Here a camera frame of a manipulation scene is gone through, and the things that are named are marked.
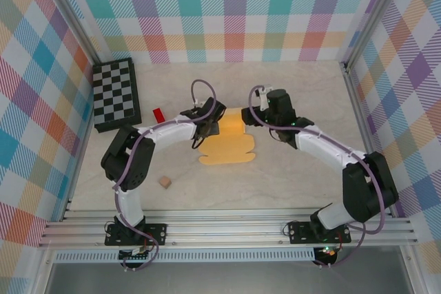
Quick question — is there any aluminium corner post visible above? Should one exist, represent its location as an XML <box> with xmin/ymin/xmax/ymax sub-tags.
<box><xmin>340</xmin><ymin>0</ymin><xmax>404</xmax><ymax>67</ymax></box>
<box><xmin>36</xmin><ymin>0</ymin><xmax>104</xmax><ymax>64</ymax></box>

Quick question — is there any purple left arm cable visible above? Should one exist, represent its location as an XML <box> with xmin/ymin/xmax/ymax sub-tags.
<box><xmin>113</xmin><ymin>78</ymin><xmax>218</xmax><ymax>273</ymax></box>

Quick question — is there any slotted grey cable duct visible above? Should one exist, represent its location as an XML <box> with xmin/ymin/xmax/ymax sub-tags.
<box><xmin>54</xmin><ymin>248</ymin><xmax>316</xmax><ymax>263</ymax></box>

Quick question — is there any small circuit board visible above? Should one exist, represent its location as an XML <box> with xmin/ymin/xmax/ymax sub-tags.
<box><xmin>119</xmin><ymin>247</ymin><xmax>152</xmax><ymax>262</ymax></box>
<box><xmin>316</xmin><ymin>246</ymin><xmax>338</xmax><ymax>260</ymax></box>

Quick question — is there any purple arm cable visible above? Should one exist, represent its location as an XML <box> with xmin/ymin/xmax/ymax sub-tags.
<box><xmin>248</xmin><ymin>84</ymin><xmax>387</xmax><ymax>269</ymax></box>
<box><xmin>113</xmin><ymin>78</ymin><xmax>218</xmax><ymax>273</ymax></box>

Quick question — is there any black and grey checkerboard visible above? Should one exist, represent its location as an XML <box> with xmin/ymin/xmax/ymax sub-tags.
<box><xmin>92</xmin><ymin>57</ymin><xmax>143</xmax><ymax>134</ymax></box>

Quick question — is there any aluminium rail frame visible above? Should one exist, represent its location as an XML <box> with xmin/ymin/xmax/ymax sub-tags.
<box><xmin>37</xmin><ymin>208</ymin><xmax>420</xmax><ymax>249</ymax></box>

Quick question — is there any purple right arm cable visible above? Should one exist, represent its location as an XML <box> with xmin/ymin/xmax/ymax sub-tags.
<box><xmin>248</xmin><ymin>84</ymin><xmax>387</xmax><ymax>269</ymax></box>

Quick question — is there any grey metal tray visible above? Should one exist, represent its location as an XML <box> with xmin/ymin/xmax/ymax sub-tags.
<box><xmin>43</xmin><ymin>260</ymin><xmax>414</xmax><ymax>294</ymax></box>

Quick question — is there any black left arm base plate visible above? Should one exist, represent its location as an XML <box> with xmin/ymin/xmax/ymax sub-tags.
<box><xmin>105</xmin><ymin>222</ymin><xmax>169</xmax><ymax>247</ymax></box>

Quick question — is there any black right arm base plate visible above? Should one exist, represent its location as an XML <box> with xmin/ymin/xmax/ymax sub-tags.
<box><xmin>288</xmin><ymin>220</ymin><xmax>352</xmax><ymax>245</ymax></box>

